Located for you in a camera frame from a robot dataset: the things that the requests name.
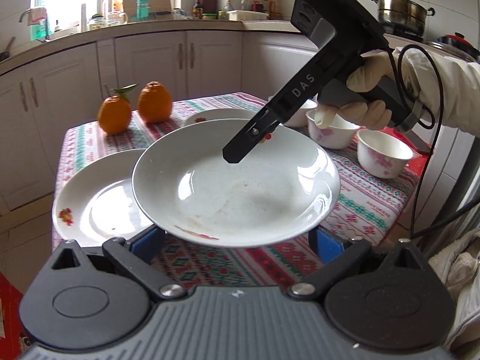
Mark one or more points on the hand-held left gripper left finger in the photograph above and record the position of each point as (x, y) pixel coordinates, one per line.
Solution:
(147, 242)

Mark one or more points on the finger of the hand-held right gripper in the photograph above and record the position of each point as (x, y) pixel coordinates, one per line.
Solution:
(247, 140)

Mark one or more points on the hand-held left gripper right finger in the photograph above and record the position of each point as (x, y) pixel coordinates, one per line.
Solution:
(325, 245)

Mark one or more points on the white plate with flower print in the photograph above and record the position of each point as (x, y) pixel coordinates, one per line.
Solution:
(221, 114)
(93, 202)

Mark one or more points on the stained white plate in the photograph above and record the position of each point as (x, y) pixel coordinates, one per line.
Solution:
(232, 191)

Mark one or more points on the white bowl with pink flowers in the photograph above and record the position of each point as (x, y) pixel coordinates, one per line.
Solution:
(332, 137)
(382, 155)
(300, 116)

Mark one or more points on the person's right forearm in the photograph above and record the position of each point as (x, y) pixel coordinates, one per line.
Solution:
(450, 90)

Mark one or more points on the person's right hand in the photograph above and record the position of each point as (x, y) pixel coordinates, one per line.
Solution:
(369, 73)

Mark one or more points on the stainless steel pot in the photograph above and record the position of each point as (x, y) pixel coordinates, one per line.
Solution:
(403, 13)

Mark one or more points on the white rectangular container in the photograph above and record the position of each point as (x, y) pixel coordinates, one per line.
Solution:
(247, 15)

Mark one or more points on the leafless orange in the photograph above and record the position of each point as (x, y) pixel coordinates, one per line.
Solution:
(154, 101)

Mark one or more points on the pot with red lid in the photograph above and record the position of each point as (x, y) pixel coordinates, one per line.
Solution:
(459, 43)

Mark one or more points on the red cardboard box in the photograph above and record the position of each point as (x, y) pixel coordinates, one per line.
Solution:
(420, 167)

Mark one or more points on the orange with green leaves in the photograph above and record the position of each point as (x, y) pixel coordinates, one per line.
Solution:
(113, 114)

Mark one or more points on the stainless steel appliance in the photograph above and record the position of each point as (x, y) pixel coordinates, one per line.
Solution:
(450, 180)

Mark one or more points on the person's white fleece clothing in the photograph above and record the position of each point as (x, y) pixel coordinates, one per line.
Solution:
(465, 270)

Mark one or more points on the dark sauce bottle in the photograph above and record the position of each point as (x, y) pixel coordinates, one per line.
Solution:
(197, 7)

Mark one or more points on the wooden cutting board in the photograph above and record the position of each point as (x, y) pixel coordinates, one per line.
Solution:
(161, 3)

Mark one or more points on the white kitchen cabinets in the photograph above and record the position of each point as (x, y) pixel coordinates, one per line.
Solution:
(75, 93)

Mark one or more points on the green water bottle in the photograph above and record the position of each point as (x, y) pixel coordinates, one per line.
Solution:
(142, 7)

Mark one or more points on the glass jar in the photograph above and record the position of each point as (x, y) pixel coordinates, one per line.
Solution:
(98, 22)

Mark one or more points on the kitchen countertop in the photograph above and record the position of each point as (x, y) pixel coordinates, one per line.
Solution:
(75, 39)

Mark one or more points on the white slim bottle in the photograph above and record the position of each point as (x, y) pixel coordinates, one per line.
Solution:
(84, 17)

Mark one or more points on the metal faucet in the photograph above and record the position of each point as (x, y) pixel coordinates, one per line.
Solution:
(26, 15)

